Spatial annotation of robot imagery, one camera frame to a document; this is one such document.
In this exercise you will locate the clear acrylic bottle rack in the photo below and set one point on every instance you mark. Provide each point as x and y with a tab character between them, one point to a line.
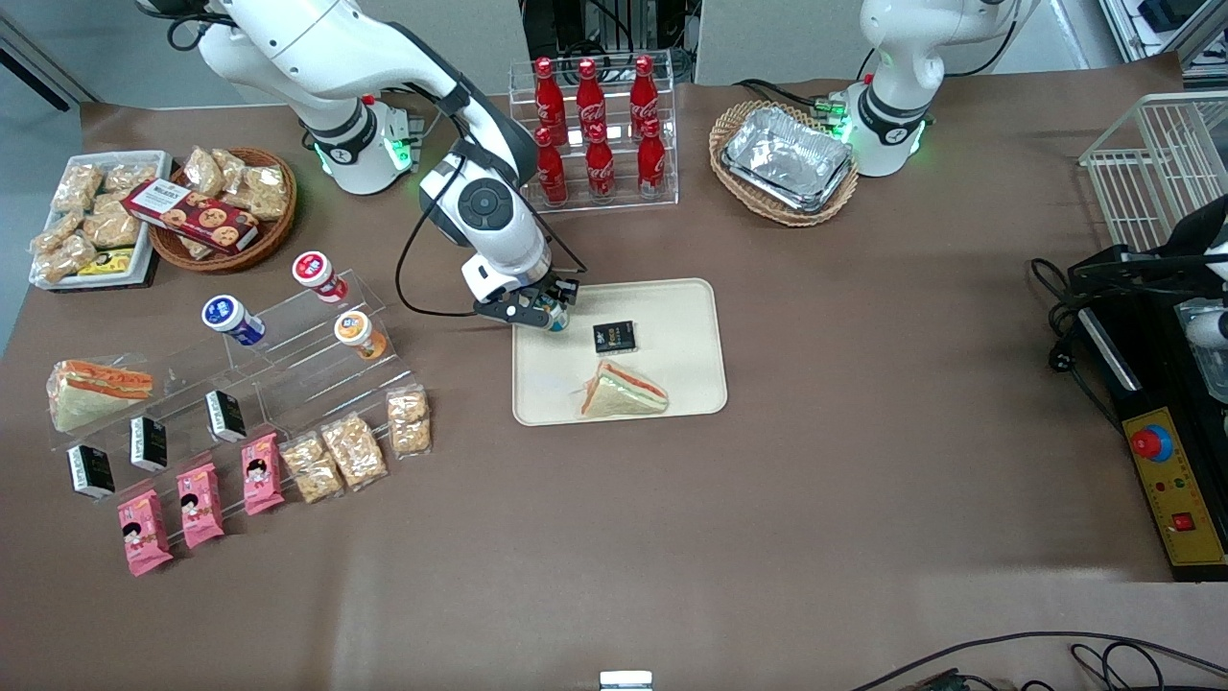
526	115

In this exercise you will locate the small black carton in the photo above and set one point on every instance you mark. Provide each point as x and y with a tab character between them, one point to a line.
149	441
225	416
91	470
614	338

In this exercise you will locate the yellow snack pack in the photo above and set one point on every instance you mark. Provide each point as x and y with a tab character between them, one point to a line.
107	261

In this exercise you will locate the red cola bottle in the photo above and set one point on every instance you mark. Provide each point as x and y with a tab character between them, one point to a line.
651	165
643	91
601	171
590	96
547	96
551	178

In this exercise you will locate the black machine with yellow panel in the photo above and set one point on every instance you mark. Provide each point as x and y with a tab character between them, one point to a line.
1175	489

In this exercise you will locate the metal frame cart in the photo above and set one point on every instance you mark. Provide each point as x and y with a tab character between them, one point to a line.
1118	29

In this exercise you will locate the blue gum bottle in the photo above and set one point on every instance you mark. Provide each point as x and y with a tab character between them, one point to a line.
230	317

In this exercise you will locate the light woven wicker basket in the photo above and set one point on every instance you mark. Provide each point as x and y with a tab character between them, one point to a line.
782	216

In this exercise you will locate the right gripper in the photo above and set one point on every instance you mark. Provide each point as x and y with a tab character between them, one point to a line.
559	289

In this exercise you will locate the dark brown wicker basket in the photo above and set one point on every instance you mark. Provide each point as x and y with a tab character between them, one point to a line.
273	240

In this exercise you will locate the grey rectangular snack tray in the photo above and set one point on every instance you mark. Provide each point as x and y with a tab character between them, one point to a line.
144	257

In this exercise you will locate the silver metal bracket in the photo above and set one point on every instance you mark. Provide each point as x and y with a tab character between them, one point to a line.
625	680

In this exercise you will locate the red-lidded yogurt cup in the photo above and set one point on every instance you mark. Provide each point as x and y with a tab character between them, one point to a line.
317	274

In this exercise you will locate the clear acrylic stepped stand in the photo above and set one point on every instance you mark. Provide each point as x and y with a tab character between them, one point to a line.
317	384

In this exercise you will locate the stack of foil trays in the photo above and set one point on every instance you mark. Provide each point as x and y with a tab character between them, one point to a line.
787	158

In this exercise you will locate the orange gum bottle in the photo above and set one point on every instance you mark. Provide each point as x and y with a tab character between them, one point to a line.
357	331

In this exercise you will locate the red cookie box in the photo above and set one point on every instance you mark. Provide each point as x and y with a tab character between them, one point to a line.
192	216

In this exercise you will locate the cream plastic tray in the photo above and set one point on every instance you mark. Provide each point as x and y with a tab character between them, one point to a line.
556	374

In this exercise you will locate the triangular wrapped sandwich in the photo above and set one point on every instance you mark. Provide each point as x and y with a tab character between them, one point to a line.
624	395
96	393

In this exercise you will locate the grey base connector block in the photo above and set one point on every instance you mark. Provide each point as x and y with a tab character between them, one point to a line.
411	125

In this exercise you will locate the pink snack pack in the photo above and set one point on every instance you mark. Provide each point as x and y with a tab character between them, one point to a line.
144	533
201	506
261	485

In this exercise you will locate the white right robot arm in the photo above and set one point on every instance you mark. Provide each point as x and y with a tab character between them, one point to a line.
326	48

